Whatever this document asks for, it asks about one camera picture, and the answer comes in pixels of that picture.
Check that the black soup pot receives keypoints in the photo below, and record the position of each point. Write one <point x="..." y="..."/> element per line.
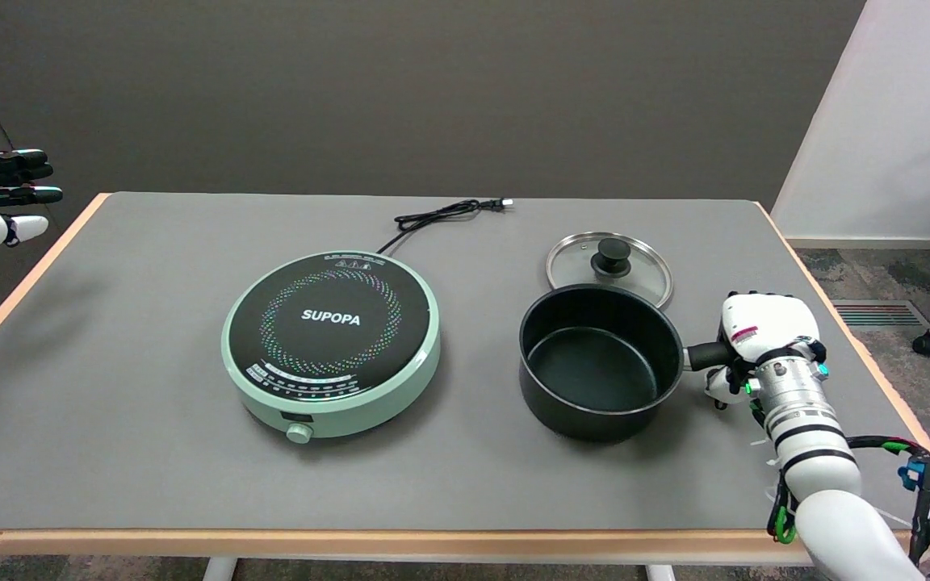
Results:
<point x="594" y="375"/>

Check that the grey table mat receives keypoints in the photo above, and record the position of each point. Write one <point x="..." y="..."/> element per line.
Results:
<point x="150" y="403"/>

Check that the glass lid with black knob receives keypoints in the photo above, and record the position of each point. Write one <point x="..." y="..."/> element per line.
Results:
<point x="643" y="270"/>

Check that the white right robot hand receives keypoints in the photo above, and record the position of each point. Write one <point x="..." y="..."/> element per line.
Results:
<point x="772" y="323"/>

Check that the green round induction cooker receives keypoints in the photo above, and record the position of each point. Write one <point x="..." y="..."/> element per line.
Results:
<point x="332" y="339"/>

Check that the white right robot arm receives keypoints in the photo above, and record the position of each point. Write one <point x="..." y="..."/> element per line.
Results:
<point x="812" y="452"/>

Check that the white table leg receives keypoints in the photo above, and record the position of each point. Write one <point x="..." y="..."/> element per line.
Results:
<point x="219" y="570"/>
<point x="660" y="572"/>

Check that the floor vent grille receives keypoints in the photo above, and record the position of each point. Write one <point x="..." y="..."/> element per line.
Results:
<point x="877" y="313"/>

